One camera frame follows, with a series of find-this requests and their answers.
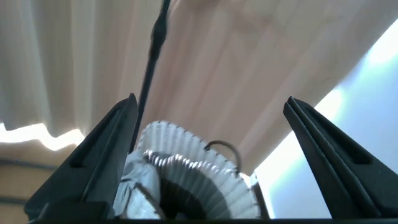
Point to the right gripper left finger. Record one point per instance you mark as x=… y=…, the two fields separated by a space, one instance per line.
x=93 y=168

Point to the white laundry basket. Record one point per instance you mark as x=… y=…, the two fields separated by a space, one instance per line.
x=217 y=186

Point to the pale grey garment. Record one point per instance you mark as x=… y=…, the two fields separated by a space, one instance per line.
x=136 y=177

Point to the black clothes rack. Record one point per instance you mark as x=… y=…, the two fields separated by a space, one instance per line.
x=158 y=31

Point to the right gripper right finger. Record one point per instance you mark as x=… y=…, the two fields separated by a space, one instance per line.
x=348 y=168

